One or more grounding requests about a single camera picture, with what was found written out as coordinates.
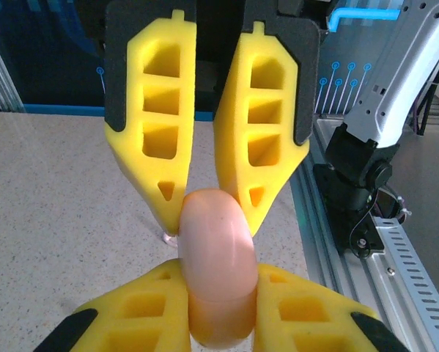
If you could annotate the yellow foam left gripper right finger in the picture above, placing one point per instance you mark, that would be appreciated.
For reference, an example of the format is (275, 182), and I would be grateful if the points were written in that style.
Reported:
(307, 315)

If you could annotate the pale pink earbud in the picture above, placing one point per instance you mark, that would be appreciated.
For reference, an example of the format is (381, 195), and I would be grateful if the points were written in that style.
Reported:
(169, 240)

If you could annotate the long aluminium mounting rail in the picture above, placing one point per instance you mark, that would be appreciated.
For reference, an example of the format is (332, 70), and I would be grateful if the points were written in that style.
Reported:
(351, 293)

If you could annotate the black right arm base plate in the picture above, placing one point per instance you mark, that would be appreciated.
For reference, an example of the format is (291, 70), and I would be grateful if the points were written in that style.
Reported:
(365, 242)

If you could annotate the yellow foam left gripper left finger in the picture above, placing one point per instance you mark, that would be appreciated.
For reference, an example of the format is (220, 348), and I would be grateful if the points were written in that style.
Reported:
(131, 315)

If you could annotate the pink earbud charging case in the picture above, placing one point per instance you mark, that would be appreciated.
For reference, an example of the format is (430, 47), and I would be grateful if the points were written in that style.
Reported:
(219, 256)

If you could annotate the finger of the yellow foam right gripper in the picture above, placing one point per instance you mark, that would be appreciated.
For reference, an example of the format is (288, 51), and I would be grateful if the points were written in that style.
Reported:
(237, 165)
(131, 146)

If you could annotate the blue-edged aluminium side rail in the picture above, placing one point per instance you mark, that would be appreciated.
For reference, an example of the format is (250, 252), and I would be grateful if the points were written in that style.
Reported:
(58, 109)

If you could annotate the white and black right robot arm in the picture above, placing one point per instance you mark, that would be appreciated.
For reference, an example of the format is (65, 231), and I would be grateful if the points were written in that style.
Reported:
(398, 91)

